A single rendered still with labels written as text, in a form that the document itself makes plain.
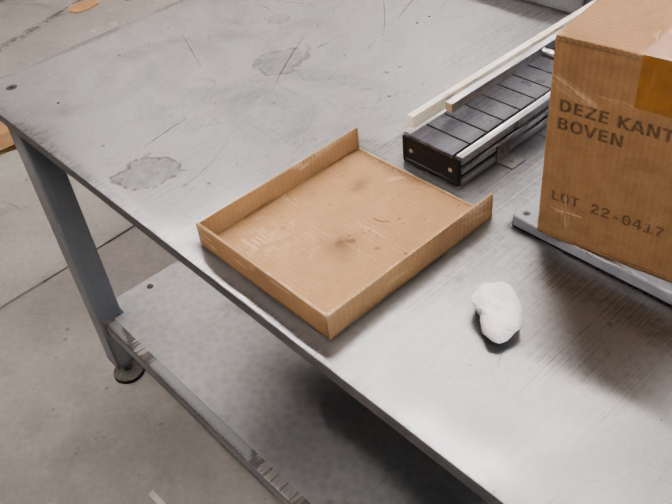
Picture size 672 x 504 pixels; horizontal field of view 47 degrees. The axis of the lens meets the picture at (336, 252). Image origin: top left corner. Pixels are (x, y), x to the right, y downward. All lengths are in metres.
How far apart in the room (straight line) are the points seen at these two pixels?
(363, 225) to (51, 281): 1.54
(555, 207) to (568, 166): 0.07
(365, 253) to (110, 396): 1.18
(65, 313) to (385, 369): 1.57
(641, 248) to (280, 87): 0.71
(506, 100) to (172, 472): 1.13
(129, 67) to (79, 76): 0.09
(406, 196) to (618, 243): 0.30
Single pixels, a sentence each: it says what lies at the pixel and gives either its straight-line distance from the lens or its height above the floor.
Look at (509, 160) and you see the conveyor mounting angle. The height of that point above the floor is 0.83.
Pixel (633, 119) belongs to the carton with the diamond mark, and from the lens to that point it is 0.88.
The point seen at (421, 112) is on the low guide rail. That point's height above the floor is 0.91.
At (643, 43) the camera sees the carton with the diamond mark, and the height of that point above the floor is 1.12.
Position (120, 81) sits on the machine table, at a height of 0.83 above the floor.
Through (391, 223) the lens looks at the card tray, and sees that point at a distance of 1.06.
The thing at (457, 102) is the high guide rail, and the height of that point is 0.96.
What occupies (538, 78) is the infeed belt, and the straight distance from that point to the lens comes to 1.28.
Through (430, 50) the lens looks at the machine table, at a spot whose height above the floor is 0.83.
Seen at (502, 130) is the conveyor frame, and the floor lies 0.88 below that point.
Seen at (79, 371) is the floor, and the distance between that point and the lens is 2.16.
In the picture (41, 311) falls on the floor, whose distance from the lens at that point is 2.38.
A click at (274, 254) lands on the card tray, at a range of 1.03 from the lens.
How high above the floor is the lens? 1.51
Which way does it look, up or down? 41 degrees down
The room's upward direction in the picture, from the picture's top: 7 degrees counter-clockwise
